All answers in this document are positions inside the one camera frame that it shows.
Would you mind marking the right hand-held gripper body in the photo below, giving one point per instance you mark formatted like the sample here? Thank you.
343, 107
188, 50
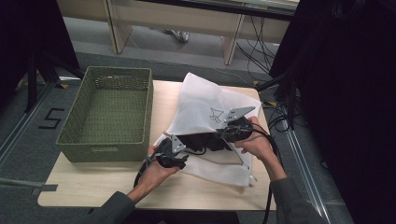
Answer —
239, 127

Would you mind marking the person's left hand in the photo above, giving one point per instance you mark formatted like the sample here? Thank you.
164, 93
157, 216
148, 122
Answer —
157, 174

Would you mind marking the green woven basket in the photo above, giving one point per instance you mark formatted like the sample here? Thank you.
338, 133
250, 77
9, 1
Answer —
90, 93

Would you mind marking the light wooden desk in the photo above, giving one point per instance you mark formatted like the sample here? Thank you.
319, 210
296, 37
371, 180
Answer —
174, 21

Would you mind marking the black metal stand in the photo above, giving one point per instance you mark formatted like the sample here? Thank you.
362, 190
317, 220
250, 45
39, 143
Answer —
31, 81
291, 99

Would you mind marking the black curtain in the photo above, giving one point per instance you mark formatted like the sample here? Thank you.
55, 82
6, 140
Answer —
31, 31
348, 93

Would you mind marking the white mesh laundry bag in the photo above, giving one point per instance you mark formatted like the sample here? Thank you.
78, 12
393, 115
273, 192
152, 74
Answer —
199, 105

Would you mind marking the grey flat bar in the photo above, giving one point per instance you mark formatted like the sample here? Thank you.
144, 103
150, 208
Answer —
28, 184

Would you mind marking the black cloth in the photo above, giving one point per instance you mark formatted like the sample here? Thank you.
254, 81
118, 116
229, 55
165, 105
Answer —
205, 141

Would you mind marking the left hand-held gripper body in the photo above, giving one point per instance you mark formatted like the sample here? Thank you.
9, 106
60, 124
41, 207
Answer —
168, 152

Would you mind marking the metal floor rail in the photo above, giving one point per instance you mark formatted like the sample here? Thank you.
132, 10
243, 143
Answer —
303, 168
21, 121

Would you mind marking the person's right hand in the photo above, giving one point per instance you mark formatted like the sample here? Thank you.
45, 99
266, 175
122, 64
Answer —
258, 143

